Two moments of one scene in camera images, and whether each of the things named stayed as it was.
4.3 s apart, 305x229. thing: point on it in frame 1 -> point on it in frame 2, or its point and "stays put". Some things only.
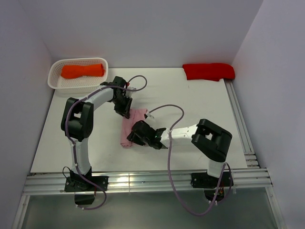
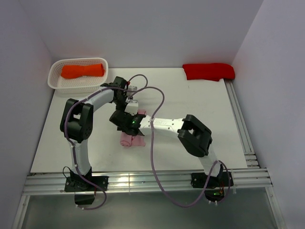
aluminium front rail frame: (38, 184) stays put
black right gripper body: (134, 137) -> (125, 130)
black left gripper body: (122, 104) stays put
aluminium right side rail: (251, 158) stays put
